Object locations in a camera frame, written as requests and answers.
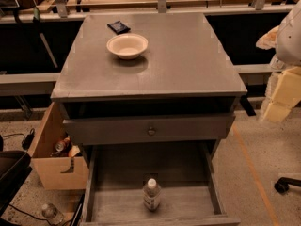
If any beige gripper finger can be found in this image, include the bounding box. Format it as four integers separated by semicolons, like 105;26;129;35
261;67;301;122

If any clear plastic water bottle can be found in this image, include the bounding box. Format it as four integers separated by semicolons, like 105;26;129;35
143;178;161;211

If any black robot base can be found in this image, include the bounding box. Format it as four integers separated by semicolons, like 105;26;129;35
0;137;32;216

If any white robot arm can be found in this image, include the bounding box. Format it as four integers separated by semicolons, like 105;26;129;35
256;1;301;122

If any grey open middle drawer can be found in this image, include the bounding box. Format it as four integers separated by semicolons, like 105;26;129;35
81;142;240;226

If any grey top drawer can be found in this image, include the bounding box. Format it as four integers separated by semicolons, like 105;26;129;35
63;113;235;145

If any bottle in cardboard box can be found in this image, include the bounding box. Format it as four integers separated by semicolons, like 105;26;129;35
55;137;71;152

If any clear bottle on floor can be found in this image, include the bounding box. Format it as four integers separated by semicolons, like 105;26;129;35
41;203;64;226

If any black chair base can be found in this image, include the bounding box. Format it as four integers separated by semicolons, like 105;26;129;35
274;177;301;194

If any grey wooden cabinet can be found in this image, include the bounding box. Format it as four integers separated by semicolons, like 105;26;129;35
50;12;248;162

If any white paper bowl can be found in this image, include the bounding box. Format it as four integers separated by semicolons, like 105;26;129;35
106;33;149;60

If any dark blue snack packet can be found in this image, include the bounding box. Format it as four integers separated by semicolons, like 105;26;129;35
107;21;131;35

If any cardboard box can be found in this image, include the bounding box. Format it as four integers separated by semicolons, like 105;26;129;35
28;103;89;190

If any black power adapter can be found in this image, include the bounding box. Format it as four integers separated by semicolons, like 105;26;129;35
22;128;35;150

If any metal rail shelf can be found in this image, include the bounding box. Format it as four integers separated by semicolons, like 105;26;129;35
0;64;280;96

